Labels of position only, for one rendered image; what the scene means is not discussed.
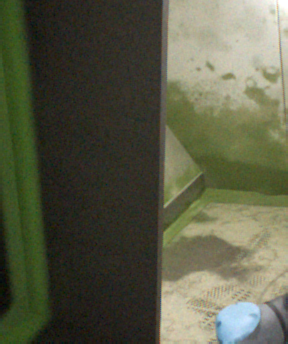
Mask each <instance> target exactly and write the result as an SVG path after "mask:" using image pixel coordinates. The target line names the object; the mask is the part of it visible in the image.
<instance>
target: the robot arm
mask: <svg viewBox="0 0 288 344"><path fill-rule="evenodd" d="M215 324H216V331H217V340H218V341H219V344H286V343H288V291H287V292H286V293H284V294H282V295H280V296H278V297H276V298H273V299H271V300H269V301H266V302H264V303H261V304H259V305H255V304H252V303H249V302H241V303H237V304H235V305H230V306H228V307H226V308H224V309H223V310H222V311H220V312H219V314H218V316H217V318H216V323H215Z"/></svg>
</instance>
